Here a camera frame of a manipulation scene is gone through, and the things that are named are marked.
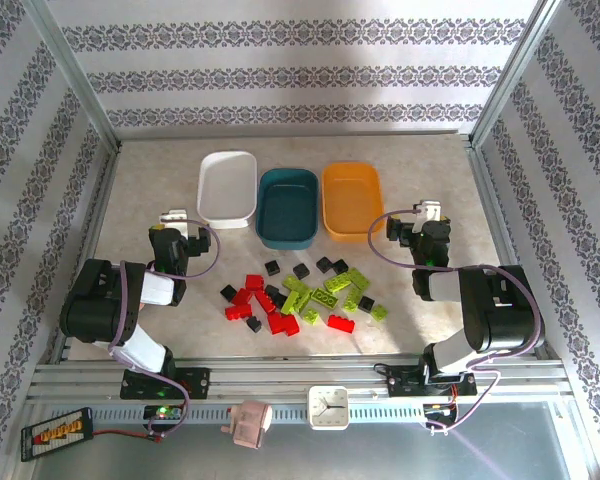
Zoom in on red and black wire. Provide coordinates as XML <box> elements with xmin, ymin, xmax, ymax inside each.
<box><xmin>92</xmin><ymin>428</ymin><xmax>164</xmax><ymax>445</ymax></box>

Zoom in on grey metal sheet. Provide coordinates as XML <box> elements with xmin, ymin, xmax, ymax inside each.
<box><xmin>29</xmin><ymin>399</ymin><xmax>596</xmax><ymax>480</ymax></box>

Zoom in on orange plastic container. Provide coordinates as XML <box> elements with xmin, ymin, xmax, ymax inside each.
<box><xmin>320</xmin><ymin>161</ymin><xmax>386</xmax><ymax>244</ymax></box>

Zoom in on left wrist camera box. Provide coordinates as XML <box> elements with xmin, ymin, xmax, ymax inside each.
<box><xmin>158</xmin><ymin>207</ymin><xmax>190</xmax><ymax>236</ymax></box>

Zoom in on pink pencil sharpener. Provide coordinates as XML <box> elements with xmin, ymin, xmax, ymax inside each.
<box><xmin>221</xmin><ymin>399</ymin><xmax>274</xmax><ymax>450</ymax></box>

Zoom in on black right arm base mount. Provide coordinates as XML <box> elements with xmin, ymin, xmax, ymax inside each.
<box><xmin>387</xmin><ymin>364</ymin><xmax>477</xmax><ymax>399</ymax></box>

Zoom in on white plastic container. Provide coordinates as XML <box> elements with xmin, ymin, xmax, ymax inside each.
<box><xmin>196</xmin><ymin>150</ymin><xmax>259</xmax><ymax>231</ymax></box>

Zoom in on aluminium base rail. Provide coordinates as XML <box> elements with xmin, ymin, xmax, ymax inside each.
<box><xmin>27</xmin><ymin>357</ymin><xmax>566</xmax><ymax>401</ymax></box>

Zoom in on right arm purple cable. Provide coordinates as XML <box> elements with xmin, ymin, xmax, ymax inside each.
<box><xmin>368</xmin><ymin>209</ymin><xmax>546</xmax><ymax>436</ymax></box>

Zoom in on aluminium frame post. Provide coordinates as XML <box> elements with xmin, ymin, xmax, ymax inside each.
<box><xmin>24</xmin><ymin>0</ymin><xmax>124</xmax><ymax>151</ymax></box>
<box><xmin>467</xmin><ymin>0</ymin><xmax>566</xmax><ymax>149</ymax></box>

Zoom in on black power distribution board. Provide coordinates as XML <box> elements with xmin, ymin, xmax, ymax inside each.
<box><xmin>19</xmin><ymin>407</ymin><xmax>94</xmax><ymax>462</ymax></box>

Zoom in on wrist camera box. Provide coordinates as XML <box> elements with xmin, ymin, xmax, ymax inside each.
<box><xmin>413</xmin><ymin>199</ymin><xmax>444</xmax><ymax>222</ymax></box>
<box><xmin>158</xmin><ymin>207</ymin><xmax>190</xmax><ymax>236</ymax></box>

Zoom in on thin aluminium frame bar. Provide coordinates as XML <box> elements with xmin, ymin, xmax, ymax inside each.
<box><xmin>114</xmin><ymin>129</ymin><xmax>474</xmax><ymax>144</ymax></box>

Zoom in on white square analog clock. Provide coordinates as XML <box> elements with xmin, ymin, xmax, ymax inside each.
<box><xmin>307</xmin><ymin>385</ymin><xmax>351</xmax><ymax>432</ymax></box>

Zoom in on teal plastic container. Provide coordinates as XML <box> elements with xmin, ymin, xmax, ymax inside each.
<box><xmin>255</xmin><ymin>168</ymin><xmax>322</xmax><ymax>252</ymax></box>

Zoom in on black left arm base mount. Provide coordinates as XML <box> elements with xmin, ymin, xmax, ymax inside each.
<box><xmin>119</xmin><ymin>367</ymin><xmax>212</xmax><ymax>401</ymax></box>

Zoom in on small wired circuit board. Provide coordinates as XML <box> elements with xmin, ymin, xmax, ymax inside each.
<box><xmin>423</xmin><ymin>402</ymin><xmax>459</xmax><ymax>434</ymax></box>

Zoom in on aluminium frame rail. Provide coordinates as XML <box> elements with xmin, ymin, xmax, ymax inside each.
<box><xmin>52</xmin><ymin>142</ymin><xmax>124</xmax><ymax>364</ymax></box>
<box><xmin>467</xmin><ymin>142</ymin><xmax>564</xmax><ymax>361</ymax></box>

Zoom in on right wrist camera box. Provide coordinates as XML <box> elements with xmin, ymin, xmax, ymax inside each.
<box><xmin>413</xmin><ymin>199</ymin><xmax>444</xmax><ymax>222</ymax></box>

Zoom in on small lit circuit board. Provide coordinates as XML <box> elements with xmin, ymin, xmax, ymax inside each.
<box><xmin>144</xmin><ymin>404</ymin><xmax>184</xmax><ymax>421</ymax></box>

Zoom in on grey slotted cable duct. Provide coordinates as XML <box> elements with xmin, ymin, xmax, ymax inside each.
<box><xmin>87</xmin><ymin>402</ymin><xmax>429</xmax><ymax>426</ymax></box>

